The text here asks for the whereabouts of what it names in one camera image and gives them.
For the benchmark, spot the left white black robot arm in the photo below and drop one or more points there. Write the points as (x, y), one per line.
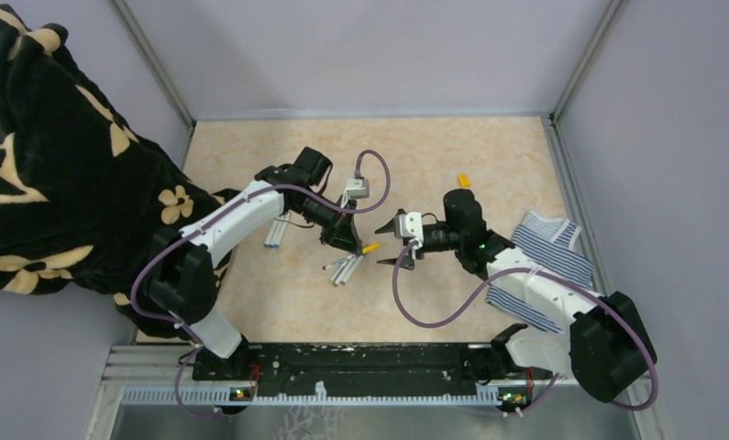
(178, 284)

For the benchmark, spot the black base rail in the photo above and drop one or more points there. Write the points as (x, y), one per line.
(452, 374)

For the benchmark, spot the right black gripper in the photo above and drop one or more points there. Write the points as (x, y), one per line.
(407, 261)

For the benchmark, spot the purple cap white marker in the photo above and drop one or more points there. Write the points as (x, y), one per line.
(277, 231)

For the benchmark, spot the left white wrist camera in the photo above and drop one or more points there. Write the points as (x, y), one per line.
(357, 188)

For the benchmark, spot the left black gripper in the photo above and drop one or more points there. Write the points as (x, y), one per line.
(340, 231)

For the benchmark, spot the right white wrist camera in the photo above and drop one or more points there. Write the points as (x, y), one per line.
(409, 226)

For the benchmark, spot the black floral blanket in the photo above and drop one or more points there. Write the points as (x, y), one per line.
(81, 194)

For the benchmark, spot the orange cap white marker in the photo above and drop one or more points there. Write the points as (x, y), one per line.
(339, 262)

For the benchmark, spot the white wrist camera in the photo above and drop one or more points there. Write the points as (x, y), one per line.
(357, 188)
(409, 226)

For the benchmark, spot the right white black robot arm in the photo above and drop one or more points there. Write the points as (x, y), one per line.
(598, 340)

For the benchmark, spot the blue cap white marker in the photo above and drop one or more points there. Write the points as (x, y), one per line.
(351, 270)

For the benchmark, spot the blue striped cloth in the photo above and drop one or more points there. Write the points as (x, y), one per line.
(550, 246)

